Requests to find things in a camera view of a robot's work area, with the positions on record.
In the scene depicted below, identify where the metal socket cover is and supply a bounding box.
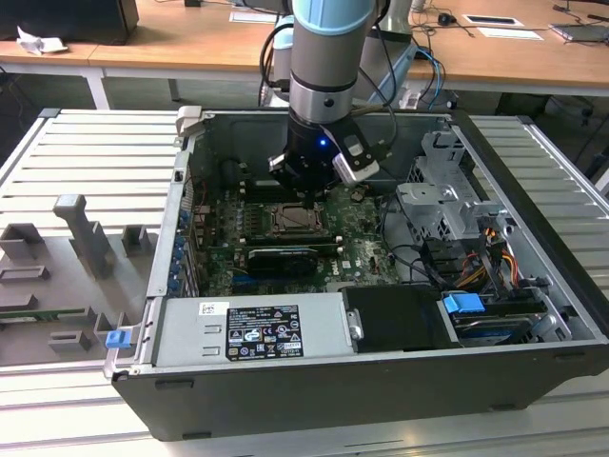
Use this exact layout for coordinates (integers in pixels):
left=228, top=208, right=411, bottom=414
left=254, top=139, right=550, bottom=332
left=270, top=203, right=325, bottom=234

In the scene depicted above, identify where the black RAM slot row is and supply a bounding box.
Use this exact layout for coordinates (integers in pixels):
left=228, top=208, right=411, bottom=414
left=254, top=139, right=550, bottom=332
left=245, top=231, right=344, bottom=251
left=242, top=180, right=286, bottom=202

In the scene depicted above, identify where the CPU socket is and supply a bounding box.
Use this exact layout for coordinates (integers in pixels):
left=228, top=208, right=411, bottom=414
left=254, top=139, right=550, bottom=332
left=268, top=202, right=329, bottom=237

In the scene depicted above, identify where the black plastic cover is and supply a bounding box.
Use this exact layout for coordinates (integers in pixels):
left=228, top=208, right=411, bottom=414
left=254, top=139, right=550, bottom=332
left=341, top=284, right=462, bottom=354

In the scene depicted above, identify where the black graphics card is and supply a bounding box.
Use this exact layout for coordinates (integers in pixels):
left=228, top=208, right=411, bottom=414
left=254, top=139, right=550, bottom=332
left=246, top=245, right=330, bottom=281

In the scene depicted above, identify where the green motherboard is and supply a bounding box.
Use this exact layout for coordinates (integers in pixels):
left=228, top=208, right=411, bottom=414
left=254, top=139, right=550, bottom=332
left=189, top=183, right=405, bottom=296

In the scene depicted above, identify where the silver drive cage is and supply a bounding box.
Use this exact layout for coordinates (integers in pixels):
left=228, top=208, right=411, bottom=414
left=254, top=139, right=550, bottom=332
left=393, top=129, right=514, bottom=251

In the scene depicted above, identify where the white paper sheet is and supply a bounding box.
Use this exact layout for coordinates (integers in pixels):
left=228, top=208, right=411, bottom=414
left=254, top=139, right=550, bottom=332
left=477, top=27, right=544, bottom=42
left=228, top=10, right=281, bottom=25

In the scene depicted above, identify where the wooden desk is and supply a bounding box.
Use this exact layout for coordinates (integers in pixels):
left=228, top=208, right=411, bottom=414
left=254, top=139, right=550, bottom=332
left=0, top=0, right=609, bottom=111

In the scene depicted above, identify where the silver power supply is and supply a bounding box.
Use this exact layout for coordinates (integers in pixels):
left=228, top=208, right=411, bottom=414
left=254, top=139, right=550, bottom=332
left=152, top=290, right=365, bottom=368

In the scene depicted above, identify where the blue disk carrier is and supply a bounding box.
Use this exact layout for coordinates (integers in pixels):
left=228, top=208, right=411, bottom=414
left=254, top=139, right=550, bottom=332
left=441, top=292, right=485, bottom=316

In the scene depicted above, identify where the grey parts rack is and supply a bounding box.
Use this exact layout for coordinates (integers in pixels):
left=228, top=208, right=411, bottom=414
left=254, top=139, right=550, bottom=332
left=0, top=193, right=162, bottom=368

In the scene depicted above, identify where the black open PC case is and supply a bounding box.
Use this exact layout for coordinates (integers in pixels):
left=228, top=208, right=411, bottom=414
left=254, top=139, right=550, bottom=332
left=103, top=105, right=609, bottom=442

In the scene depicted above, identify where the hard disk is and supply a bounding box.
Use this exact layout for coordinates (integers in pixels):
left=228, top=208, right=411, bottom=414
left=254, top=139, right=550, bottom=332
left=450, top=311, right=541, bottom=348

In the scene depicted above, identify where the blue case latch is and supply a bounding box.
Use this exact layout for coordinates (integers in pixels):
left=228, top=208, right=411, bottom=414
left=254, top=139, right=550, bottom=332
left=105, top=329, right=133, bottom=352

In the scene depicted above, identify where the black computer box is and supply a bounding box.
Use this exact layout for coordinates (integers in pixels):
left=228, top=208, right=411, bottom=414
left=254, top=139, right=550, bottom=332
left=0, top=0, right=140, bottom=48

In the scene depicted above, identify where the crumpled white paper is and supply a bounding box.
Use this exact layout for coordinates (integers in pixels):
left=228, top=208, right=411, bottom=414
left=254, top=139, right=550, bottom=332
left=16, top=26, right=69, bottom=57

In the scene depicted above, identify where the green RAM stick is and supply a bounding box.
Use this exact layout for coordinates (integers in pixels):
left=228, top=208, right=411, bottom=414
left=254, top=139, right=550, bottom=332
left=0, top=308, right=89, bottom=320

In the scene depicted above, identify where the grey laptop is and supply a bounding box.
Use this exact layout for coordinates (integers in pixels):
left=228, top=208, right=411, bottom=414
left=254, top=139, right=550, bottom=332
left=549, top=21, right=609, bottom=48

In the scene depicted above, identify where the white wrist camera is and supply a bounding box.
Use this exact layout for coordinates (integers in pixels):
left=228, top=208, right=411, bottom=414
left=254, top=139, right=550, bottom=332
left=331, top=135, right=381, bottom=186

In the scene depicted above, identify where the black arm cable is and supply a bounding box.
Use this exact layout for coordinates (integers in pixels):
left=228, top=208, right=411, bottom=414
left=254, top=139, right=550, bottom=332
left=258, top=23, right=287, bottom=106

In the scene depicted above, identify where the blue cable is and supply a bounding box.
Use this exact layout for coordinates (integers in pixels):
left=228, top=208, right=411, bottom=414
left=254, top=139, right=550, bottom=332
left=417, top=45, right=447, bottom=111

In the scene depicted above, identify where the orange yellow wire bundle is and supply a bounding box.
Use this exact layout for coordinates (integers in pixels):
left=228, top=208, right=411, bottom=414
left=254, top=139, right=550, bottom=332
left=455, top=227, right=519, bottom=292

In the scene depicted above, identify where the desk cable grommet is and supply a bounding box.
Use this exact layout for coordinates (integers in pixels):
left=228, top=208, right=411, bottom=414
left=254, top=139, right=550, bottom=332
left=463, top=13, right=524, bottom=28

